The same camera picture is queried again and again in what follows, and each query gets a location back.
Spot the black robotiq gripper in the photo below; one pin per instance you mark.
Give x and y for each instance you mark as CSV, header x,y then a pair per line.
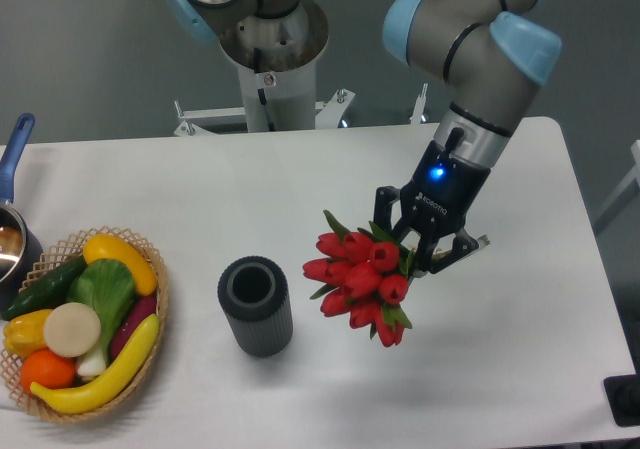
x,y
434,203

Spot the red tulip bouquet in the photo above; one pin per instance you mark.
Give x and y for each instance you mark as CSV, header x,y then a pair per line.
x,y
366,275

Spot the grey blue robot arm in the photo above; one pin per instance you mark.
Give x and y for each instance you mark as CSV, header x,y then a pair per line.
x,y
494,58

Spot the dark grey ribbed vase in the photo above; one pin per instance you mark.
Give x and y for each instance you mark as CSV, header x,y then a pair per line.
x,y
254,296

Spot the black device at edge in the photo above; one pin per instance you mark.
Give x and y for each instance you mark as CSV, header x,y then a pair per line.
x,y
623,397

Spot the purple sweet potato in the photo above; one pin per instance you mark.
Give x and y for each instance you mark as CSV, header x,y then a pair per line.
x,y
141,309

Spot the green bok choy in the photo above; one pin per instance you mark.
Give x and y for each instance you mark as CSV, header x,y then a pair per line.
x,y
107,287

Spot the yellow squash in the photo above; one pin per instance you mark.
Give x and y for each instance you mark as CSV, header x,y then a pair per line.
x,y
107,246

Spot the beige round disc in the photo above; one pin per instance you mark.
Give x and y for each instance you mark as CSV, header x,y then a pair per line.
x,y
71,330

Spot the green cucumber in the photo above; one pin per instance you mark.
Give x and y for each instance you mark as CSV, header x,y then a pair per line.
x,y
47,292

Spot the yellow banana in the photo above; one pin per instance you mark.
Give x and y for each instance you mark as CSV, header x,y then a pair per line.
x,y
108,385

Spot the orange fruit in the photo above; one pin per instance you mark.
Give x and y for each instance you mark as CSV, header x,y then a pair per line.
x,y
48,369

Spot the yellow bell pepper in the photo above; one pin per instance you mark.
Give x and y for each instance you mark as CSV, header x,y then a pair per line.
x,y
24,335

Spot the woven wicker basket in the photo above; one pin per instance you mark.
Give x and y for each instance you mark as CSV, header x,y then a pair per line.
x,y
57,254

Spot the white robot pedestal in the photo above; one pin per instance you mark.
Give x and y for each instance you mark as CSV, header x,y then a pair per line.
x,y
275,60

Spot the white frame at right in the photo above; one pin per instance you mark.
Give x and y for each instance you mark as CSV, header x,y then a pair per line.
x,y
620,197

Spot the blue handled saucepan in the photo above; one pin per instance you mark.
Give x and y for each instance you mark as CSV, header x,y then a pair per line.
x,y
20,248

